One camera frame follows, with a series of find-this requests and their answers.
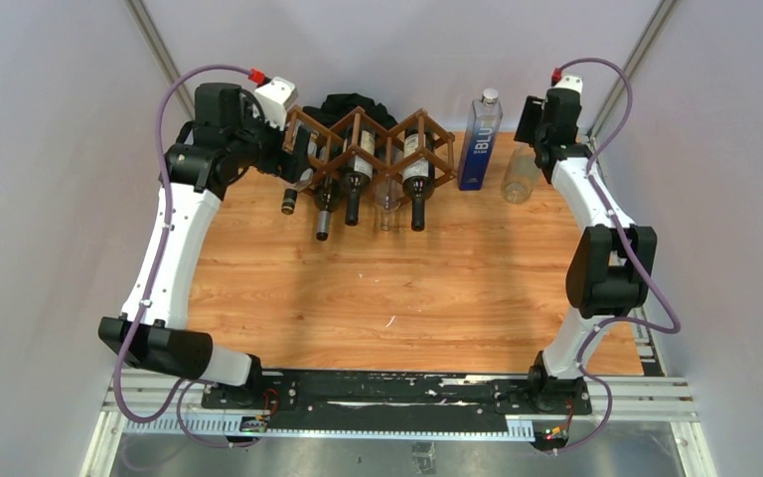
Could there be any black cloth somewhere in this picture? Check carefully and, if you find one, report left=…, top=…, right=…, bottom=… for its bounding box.
left=302, top=92, right=398, bottom=129

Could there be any white slotted cable duct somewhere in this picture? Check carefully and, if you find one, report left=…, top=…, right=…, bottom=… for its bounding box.
left=121, top=410, right=536, bottom=442

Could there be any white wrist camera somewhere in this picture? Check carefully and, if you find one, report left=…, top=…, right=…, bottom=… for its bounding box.
left=248, top=69, right=298, bottom=131
left=550, top=68, right=583, bottom=94

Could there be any brown wooden wine rack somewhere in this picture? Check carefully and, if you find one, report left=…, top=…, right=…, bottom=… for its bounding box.
left=282, top=106, right=457, bottom=195

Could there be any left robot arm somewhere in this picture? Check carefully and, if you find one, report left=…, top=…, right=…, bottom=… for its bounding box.
left=98, top=77, right=311, bottom=410

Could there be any purple cable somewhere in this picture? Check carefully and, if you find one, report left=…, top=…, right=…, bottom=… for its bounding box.
left=550, top=57, right=683, bottom=456
left=112, top=64, right=271, bottom=450

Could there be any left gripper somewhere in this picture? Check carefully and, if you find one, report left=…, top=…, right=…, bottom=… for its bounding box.
left=227, top=99, right=309, bottom=183

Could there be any small clear liquor bottle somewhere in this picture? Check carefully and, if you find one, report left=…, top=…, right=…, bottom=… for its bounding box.
left=279, top=128, right=320, bottom=217

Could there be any blue square water bottle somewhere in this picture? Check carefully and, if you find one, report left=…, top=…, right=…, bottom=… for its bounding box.
left=457, top=88, right=503, bottom=191

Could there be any dark wine bottle right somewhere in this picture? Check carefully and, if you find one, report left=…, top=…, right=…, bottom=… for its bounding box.
left=401, top=128, right=436, bottom=232

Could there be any clear bottle in rack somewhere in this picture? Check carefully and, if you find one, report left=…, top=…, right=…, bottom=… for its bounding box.
left=375, top=172, right=402, bottom=232

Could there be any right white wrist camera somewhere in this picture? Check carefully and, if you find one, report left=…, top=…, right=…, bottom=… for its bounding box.
left=550, top=68, right=583, bottom=94

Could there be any dark wine bottle middle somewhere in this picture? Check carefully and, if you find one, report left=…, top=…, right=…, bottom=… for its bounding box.
left=341, top=128, right=376, bottom=227

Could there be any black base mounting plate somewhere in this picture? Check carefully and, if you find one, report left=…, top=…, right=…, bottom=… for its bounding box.
left=201, top=369, right=592, bottom=435

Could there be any dark wine bottle silver cap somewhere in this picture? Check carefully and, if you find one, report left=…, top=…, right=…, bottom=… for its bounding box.
left=314, top=175, right=342, bottom=241

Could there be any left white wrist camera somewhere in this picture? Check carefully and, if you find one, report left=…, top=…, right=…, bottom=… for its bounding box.
left=248, top=69, right=298, bottom=131

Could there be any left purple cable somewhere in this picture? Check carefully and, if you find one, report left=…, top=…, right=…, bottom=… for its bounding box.
left=112, top=64, right=271, bottom=450

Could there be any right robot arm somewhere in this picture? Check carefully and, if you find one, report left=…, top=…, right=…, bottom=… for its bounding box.
left=515, top=85, right=658, bottom=415

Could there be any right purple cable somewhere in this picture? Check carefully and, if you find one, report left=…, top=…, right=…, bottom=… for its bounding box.
left=550, top=57, right=683, bottom=456

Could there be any clear wine bottle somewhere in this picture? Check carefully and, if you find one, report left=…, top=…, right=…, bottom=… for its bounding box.
left=501, top=144, right=541, bottom=205

